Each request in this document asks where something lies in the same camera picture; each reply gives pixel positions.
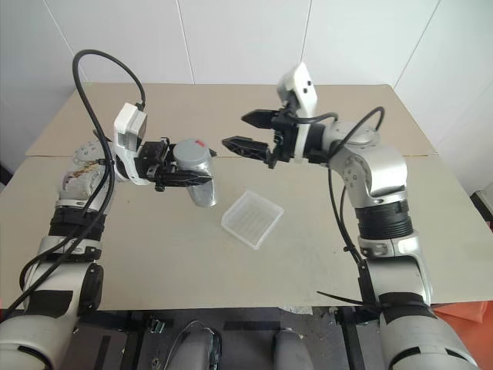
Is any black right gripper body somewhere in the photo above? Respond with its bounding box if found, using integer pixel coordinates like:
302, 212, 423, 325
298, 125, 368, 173
265, 107, 300, 170

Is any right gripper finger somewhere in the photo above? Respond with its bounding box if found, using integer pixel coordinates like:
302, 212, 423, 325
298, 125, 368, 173
221, 135, 271, 163
240, 109, 279, 131

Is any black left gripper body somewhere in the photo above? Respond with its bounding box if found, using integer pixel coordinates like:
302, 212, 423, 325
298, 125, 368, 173
134, 136, 175, 192

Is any grey jar lid red mark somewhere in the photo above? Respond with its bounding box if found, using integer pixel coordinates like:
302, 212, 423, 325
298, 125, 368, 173
171, 137, 213, 171

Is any shiny silver jar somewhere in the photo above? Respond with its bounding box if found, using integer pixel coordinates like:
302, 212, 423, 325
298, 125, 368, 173
179, 158, 220, 210

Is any clear plastic box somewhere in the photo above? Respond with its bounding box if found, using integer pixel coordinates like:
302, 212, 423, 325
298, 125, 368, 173
220, 189, 285, 252

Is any small green object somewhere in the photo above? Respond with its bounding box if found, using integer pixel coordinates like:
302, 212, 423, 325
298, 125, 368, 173
147, 314, 167, 333

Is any black object beside table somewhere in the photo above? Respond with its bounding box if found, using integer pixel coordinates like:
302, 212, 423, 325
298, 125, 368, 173
470, 187, 493, 234

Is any black table leg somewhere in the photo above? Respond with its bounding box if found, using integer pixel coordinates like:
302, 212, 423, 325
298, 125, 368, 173
337, 306, 367, 370

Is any orange object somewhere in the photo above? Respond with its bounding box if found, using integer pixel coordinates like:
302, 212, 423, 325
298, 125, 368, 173
431, 299, 493, 325

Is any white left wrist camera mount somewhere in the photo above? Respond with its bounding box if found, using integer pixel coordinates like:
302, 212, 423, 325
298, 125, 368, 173
113, 102, 149, 187

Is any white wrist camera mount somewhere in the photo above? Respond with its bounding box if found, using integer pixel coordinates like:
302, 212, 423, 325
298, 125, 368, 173
113, 102, 149, 187
276, 61, 319, 166

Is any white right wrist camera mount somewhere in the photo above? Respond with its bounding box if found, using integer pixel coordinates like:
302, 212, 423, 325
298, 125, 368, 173
276, 61, 319, 166

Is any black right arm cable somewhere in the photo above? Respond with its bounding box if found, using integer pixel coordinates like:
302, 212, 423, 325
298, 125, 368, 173
294, 106, 387, 309

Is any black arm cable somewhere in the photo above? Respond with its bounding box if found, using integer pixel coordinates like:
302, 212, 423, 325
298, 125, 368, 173
294, 106, 387, 309
0, 49, 146, 314

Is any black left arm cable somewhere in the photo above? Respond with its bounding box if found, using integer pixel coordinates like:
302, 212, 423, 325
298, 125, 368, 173
0, 49, 146, 314

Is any black cable tie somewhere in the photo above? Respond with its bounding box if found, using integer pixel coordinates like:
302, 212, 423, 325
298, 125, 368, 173
316, 290, 383, 310

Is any grey rounded shape with wire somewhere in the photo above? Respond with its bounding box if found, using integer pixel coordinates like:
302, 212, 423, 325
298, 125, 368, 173
169, 319, 223, 370

